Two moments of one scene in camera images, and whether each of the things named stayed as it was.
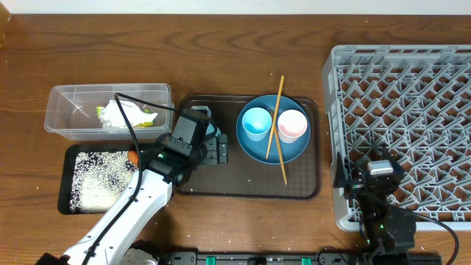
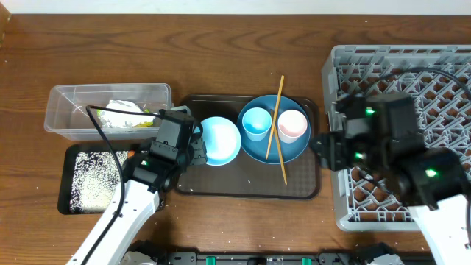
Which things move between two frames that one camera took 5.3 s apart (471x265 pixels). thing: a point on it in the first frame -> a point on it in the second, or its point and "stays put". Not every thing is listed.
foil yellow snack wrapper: [140, 124] stays put
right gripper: [398, 170] -> [330, 149]
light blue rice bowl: [210, 129] -> [221, 139]
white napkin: [112, 116] stays put
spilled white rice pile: [99, 177] stays put
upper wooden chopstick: [276, 115] stays put
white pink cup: [291, 124] stays put
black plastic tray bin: [67, 166] stays put
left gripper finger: [222, 149] -> [198, 151]
